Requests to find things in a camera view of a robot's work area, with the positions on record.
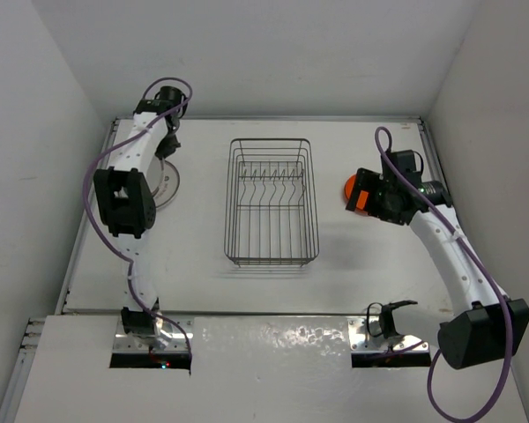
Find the wire dish rack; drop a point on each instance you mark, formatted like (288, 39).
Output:
(271, 206)

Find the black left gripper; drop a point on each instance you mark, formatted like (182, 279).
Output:
(165, 150)

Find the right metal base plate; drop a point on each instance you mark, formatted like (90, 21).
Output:
(362, 342)

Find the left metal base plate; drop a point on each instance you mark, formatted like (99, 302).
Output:
(167, 338)

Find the orange plate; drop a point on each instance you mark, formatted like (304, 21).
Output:
(357, 197)

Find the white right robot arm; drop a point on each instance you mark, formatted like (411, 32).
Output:
(476, 334)

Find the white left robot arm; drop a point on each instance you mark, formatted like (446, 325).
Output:
(126, 203)

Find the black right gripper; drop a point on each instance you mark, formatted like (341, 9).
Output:
(368, 181)

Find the dark rimmed white plate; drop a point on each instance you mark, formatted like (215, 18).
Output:
(164, 181)

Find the metal base plate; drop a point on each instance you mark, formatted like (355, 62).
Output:
(167, 338)
(362, 342)

